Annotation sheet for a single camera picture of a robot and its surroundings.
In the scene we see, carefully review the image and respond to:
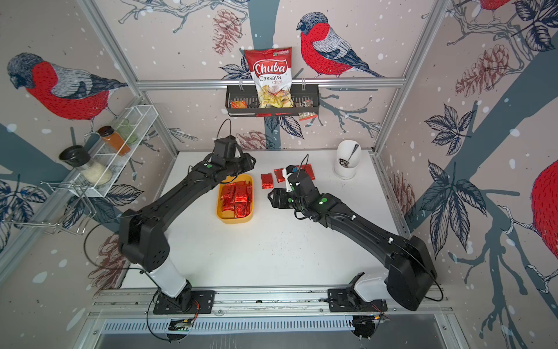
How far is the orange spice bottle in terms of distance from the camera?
2.36 feet

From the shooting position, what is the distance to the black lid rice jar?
61cm

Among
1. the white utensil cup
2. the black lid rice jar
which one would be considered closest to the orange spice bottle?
the black lid rice jar

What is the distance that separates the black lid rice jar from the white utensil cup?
0.91 m

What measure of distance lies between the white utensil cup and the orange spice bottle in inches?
34.6
